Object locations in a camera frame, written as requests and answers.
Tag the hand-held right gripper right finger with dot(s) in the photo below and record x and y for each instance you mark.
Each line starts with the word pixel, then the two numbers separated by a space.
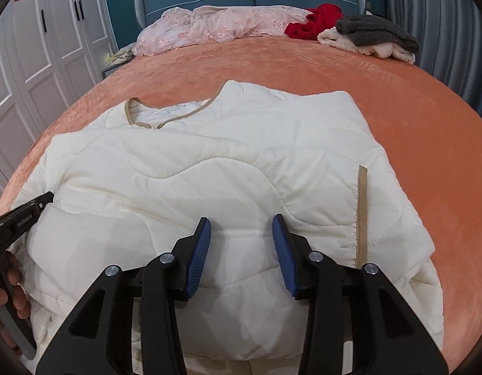
pixel 284 258

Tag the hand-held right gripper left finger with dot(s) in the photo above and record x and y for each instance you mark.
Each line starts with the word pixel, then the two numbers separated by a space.
pixel 198 258

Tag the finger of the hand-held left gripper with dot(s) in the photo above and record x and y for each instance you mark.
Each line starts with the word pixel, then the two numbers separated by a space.
pixel 43 201

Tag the white quilted blanket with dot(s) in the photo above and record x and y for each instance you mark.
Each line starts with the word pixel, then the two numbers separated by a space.
pixel 233 156

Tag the person's left hand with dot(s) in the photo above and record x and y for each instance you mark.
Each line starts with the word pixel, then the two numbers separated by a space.
pixel 20 293

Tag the white panelled wardrobe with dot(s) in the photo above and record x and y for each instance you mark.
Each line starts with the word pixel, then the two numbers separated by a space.
pixel 33 58

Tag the dark nightstand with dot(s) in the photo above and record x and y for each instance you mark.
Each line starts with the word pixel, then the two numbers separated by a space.
pixel 112 69

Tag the pale yellow cloth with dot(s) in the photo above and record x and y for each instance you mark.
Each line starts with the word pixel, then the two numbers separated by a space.
pixel 119 55

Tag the orange plush bed blanket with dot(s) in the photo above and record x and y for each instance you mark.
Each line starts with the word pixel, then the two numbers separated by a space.
pixel 401 97

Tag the cream fleece garment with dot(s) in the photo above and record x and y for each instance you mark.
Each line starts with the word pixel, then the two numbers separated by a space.
pixel 377 50

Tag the pink floral quilt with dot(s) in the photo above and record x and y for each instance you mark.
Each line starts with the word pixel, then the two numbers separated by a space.
pixel 225 23

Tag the red garment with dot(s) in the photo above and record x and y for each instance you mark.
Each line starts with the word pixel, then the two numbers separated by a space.
pixel 315 23

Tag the grey knitted garment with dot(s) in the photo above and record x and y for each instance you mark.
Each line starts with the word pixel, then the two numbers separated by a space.
pixel 377 31

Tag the grey curtain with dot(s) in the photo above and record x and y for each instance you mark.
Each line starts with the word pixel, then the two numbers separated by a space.
pixel 440 27

